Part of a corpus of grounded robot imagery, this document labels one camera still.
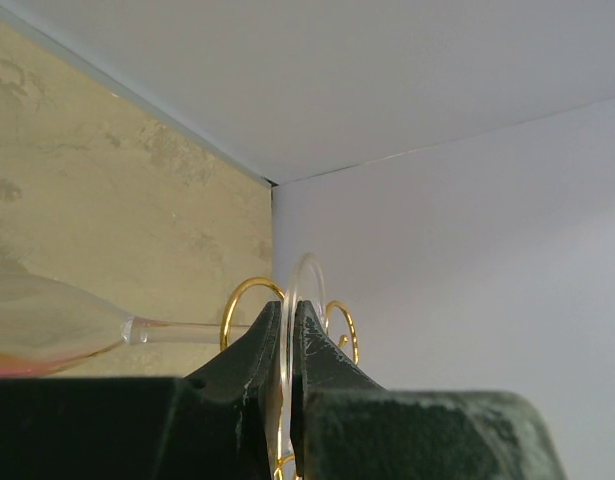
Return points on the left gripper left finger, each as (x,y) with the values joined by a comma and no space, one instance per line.
(218,422)

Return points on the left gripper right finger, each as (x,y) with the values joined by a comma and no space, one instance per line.
(346,426)

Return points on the clear wine glass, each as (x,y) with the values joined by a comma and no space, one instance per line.
(48,327)

